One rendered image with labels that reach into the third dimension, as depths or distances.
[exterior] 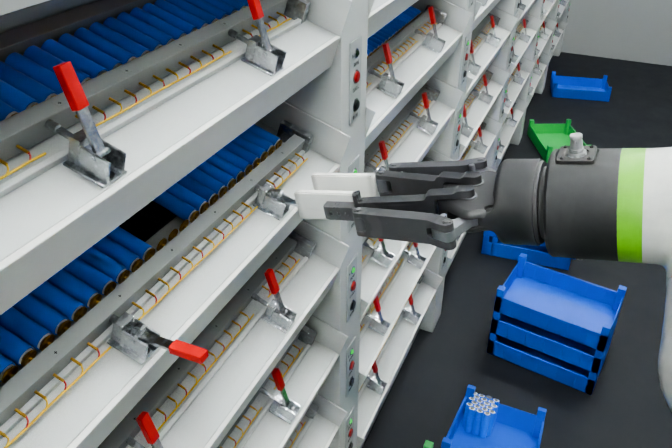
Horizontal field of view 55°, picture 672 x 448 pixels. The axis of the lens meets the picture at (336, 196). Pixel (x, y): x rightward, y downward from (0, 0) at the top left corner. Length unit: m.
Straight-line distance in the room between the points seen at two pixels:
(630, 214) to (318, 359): 0.73
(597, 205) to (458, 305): 1.63
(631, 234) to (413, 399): 1.36
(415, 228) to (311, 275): 0.47
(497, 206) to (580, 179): 0.07
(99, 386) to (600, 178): 0.46
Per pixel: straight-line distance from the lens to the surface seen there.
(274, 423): 1.06
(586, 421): 1.89
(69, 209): 0.51
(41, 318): 0.65
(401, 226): 0.56
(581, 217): 0.53
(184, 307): 0.69
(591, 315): 1.95
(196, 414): 0.83
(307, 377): 1.12
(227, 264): 0.74
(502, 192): 0.55
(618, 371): 2.06
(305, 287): 0.99
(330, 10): 0.86
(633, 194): 0.53
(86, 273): 0.68
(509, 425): 1.82
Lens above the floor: 1.37
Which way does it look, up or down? 31 degrees down
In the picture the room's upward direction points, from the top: straight up
